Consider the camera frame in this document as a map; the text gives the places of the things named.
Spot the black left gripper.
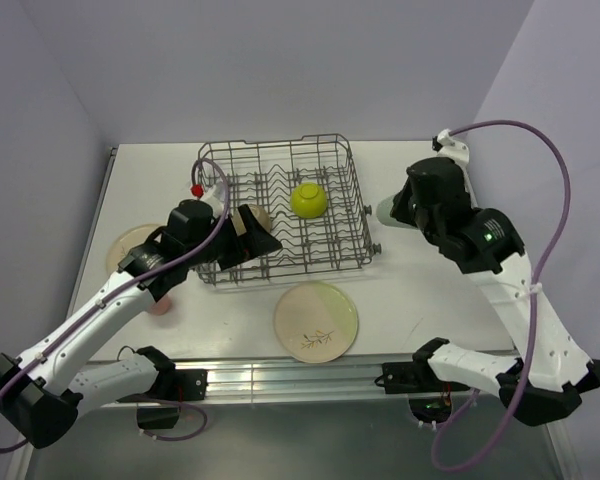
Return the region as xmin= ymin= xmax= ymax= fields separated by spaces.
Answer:
xmin=184 ymin=203 xmax=280 ymax=269

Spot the pale green cup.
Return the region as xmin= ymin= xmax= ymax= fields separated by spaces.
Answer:
xmin=376 ymin=195 xmax=415 ymax=229

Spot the lime green bowl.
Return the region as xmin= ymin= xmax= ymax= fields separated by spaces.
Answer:
xmin=290 ymin=182 xmax=328 ymax=219

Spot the grey wire dish rack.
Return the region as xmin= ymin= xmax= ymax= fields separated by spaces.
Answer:
xmin=197 ymin=134 xmax=382 ymax=286

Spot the pink cup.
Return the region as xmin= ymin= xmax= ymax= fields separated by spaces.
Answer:
xmin=147 ymin=296 xmax=172 ymax=316

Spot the black bowl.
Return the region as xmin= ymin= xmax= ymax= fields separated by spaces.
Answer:
xmin=231 ymin=204 xmax=272 ymax=237

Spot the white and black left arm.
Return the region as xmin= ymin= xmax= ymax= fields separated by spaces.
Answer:
xmin=0 ymin=200 xmax=282 ymax=449

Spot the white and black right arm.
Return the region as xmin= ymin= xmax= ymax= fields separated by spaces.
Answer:
xmin=383 ymin=157 xmax=600 ymax=426

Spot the large pink green plate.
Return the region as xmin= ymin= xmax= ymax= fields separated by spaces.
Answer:
xmin=273 ymin=281 xmax=359 ymax=364

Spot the small cream plate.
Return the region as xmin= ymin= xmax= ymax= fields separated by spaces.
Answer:
xmin=105 ymin=224 xmax=159 ymax=275

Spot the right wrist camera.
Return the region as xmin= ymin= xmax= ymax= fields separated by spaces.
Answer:
xmin=432 ymin=129 xmax=470 ymax=167

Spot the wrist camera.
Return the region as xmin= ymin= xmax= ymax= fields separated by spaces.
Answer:
xmin=432 ymin=129 xmax=470 ymax=167
xmin=190 ymin=183 xmax=226 ymax=208

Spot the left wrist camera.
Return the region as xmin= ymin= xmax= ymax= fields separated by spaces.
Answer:
xmin=190 ymin=183 xmax=226 ymax=208

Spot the aluminium rail frame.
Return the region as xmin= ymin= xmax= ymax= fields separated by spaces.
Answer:
xmin=34 ymin=349 xmax=581 ymax=480

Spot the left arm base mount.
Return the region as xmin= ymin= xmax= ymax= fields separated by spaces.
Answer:
xmin=130 ymin=369 xmax=208 ymax=442

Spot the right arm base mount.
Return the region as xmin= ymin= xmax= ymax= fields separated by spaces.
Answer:
xmin=374 ymin=361 xmax=470 ymax=431

